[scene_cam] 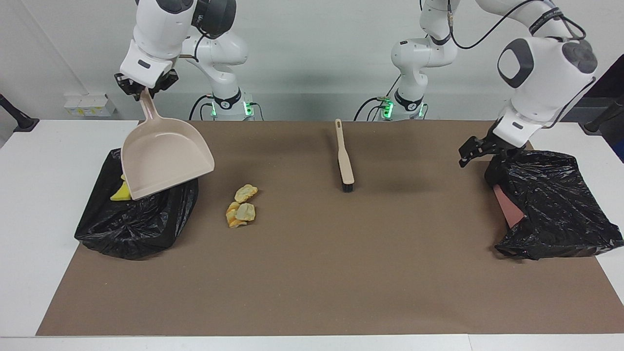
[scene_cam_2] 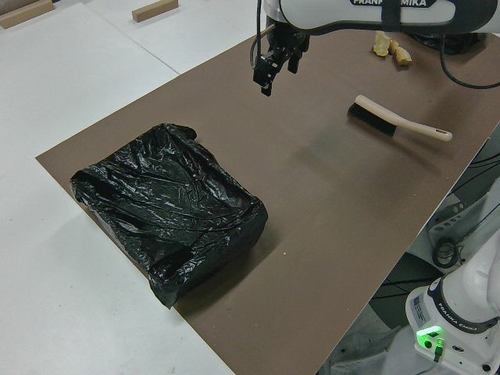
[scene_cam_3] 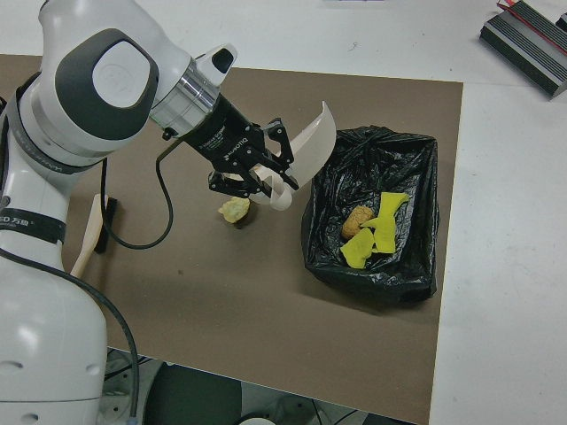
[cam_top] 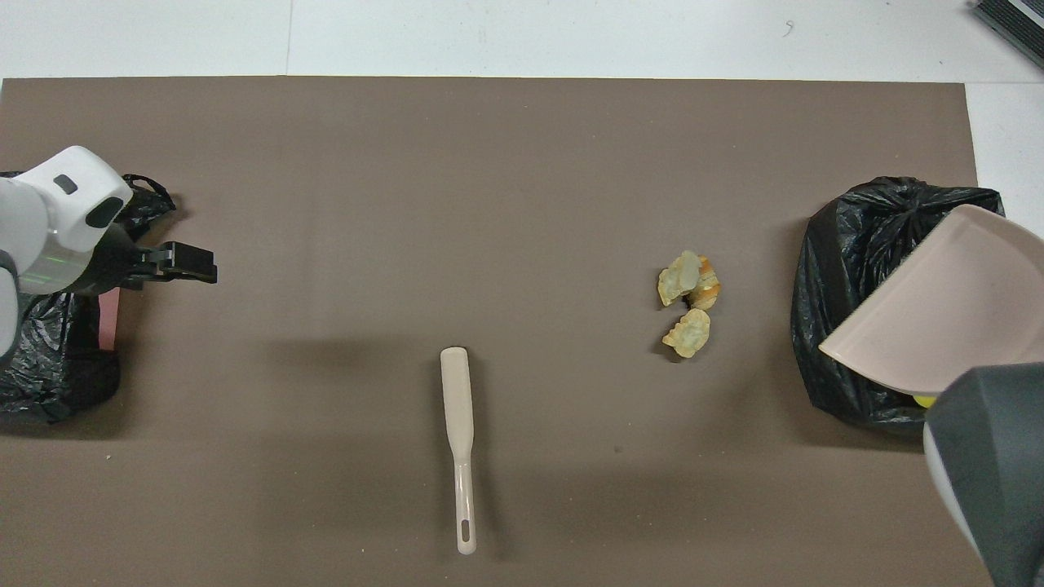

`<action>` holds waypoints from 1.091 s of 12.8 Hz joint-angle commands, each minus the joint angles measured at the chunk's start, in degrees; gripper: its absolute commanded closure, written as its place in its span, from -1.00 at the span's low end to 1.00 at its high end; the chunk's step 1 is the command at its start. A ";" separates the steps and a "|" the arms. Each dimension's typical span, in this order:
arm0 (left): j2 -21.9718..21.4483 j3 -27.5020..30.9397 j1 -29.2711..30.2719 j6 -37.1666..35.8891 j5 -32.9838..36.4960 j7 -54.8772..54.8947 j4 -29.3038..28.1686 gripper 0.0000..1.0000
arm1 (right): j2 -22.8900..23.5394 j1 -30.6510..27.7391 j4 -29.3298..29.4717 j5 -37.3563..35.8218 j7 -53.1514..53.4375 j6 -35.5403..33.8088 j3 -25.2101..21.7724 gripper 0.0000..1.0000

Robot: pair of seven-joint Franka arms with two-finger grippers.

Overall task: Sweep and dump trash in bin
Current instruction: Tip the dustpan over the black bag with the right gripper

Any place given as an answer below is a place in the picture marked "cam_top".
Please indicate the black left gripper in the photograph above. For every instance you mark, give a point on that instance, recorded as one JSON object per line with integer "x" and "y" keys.
{"x": 110, "y": 265}

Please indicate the beige hand brush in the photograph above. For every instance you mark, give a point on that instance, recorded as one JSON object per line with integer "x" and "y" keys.
{"x": 457, "y": 391}

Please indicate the pale green scraps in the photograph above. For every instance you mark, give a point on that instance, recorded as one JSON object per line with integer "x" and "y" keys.
{"x": 679, "y": 279}

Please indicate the yellow sponge piece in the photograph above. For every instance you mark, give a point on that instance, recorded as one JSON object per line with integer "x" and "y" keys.
{"x": 926, "y": 400}

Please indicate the beige plastic dustpan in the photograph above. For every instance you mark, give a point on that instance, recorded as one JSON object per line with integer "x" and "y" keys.
{"x": 954, "y": 302}

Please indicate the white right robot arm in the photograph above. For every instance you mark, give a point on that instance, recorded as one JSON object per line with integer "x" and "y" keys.
{"x": 995, "y": 456}

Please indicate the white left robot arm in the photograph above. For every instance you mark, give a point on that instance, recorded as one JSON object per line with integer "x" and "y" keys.
{"x": 65, "y": 196}

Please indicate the pink bin box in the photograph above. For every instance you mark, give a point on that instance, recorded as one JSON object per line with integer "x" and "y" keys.
{"x": 110, "y": 319}

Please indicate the black trash bag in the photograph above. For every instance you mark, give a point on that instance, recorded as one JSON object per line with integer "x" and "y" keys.
{"x": 49, "y": 375}

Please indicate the black trash bag bin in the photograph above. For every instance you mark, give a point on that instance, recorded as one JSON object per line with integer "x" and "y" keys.
{"x": 848, "y": 269}

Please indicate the brown table mat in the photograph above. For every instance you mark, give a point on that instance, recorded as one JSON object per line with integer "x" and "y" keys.
{"x": 522, "y": 122}

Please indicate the dark ribbed device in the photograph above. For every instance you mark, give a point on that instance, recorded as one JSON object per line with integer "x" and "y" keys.
{"x": 1015, "y": 20}

